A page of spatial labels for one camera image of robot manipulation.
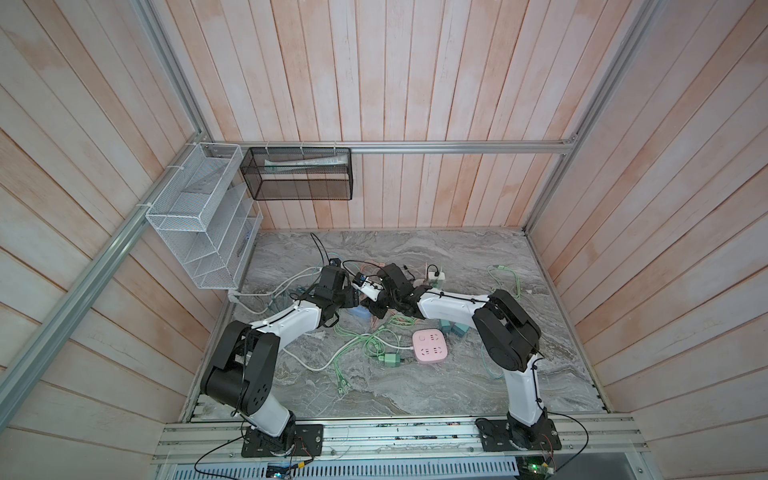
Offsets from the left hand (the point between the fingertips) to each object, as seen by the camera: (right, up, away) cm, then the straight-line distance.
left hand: (346, 296), depth 94 cm
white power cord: (-39, -1, +7) cm, 40 cm away
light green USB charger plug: (+14, -17, -10) cm, 24 cm away
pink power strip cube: (+25, -14, -6) cm, 30 cm away
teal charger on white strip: (+31, -9, -2) cm, 33 cm away
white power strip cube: (+29, +5, -1) cm, 29 cm away
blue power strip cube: (+5, -5, -1) cm, 7 cm away
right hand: (+6, 0, +1) cm, 6 cm away
